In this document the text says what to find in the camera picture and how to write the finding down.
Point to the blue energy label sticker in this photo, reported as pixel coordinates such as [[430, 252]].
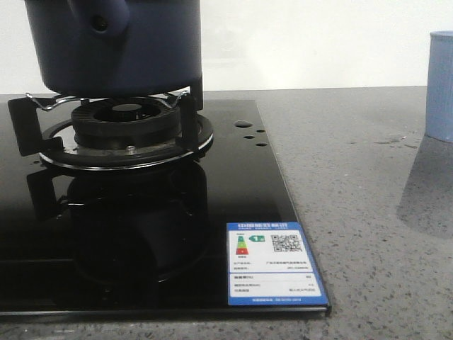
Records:
[[271, 264]]

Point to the black pot support grate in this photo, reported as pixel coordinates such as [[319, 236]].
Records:
[[43, 126]]

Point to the black glass gas stove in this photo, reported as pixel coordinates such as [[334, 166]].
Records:
[[146, 244]]

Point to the black gas burner head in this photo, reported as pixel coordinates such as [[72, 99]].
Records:
[[117, 123]]

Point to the light blue plastic cup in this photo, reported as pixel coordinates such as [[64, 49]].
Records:
[[438, 111]]

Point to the dark blue cooking pot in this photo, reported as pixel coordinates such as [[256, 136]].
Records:
[[105, 49]]

